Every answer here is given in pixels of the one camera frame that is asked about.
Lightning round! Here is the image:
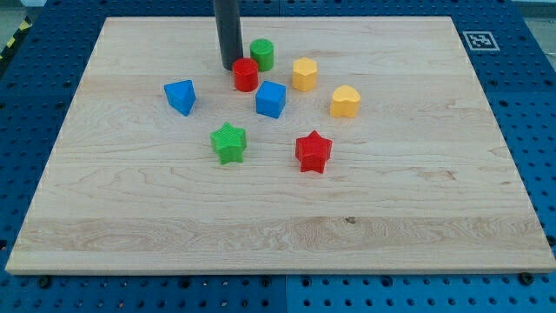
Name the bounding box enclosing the blue triangle block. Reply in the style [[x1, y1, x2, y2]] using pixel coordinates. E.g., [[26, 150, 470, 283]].
[[163, 80, 196, 117]]

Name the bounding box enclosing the red star block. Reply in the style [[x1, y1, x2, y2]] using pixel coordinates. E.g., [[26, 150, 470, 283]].
[[295, 130, 333, 174]]

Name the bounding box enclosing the green star block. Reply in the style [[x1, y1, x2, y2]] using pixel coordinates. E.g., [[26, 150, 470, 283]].
[[210, 122, 247, 165]]

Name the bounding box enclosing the blue cube block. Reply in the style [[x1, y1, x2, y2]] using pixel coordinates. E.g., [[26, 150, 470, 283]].
[[255, 81, 287, 119]]

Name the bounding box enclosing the light wooden board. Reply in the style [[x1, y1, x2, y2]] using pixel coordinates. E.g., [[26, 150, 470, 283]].
[[6, 17, 555, 275]]

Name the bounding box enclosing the yellow heart block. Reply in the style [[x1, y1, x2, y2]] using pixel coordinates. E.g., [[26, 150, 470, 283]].
[[330, 85, 361, 118]]

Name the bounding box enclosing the yellow hexagon block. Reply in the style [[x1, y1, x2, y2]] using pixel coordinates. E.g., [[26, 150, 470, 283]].
[[292, 57, 318, 92]]

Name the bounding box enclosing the red cylinder block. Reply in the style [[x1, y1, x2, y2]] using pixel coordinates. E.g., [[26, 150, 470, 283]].
[[232, 58, 259, 92]]

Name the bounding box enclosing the green cylinder block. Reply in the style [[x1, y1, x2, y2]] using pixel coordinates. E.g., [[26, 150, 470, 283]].
[[249, 38, 274, 72]]

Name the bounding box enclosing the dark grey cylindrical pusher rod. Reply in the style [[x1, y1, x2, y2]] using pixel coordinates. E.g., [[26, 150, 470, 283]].
[[213, 0, 243, 70]]

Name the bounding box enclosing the white fiducial marker tag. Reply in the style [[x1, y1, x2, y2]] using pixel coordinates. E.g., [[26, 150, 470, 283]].
[[463, 30, 500, 51]]

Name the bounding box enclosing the black bolt front left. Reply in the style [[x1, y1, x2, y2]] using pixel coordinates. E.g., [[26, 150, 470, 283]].
[[36, 276, 51, 290]]

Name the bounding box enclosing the black bolt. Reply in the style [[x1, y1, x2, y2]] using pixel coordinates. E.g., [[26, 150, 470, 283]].
[[519, 272, 535, 286], [36, 276, 51, 290]]

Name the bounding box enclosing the black bolt front right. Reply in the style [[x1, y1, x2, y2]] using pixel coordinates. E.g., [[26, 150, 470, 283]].
[[519, 272, 535, 286]]

